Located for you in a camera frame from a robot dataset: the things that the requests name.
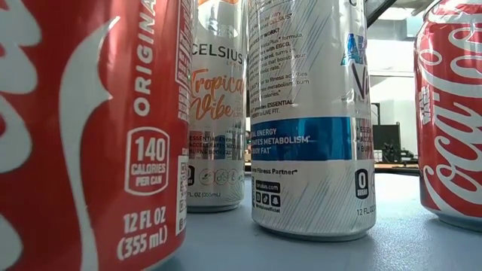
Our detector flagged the red Coca-Cola can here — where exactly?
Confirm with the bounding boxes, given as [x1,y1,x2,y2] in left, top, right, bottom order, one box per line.
[413,0,482,233]
[0,0,194,271]

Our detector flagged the Celsius Tropical Vibe can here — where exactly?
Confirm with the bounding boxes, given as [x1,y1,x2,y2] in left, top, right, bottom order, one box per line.
[187,0,249,214]

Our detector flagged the Celsius Arctic Vibe can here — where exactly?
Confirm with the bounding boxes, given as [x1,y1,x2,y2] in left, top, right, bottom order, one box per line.
[246,0,377,243]

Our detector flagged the black computer monitor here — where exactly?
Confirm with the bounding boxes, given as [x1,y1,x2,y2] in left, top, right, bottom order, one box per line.
[371,123,402,165]

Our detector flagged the grey ceiling duct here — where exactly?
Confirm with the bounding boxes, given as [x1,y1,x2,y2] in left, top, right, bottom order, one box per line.
[367,17,415,38]

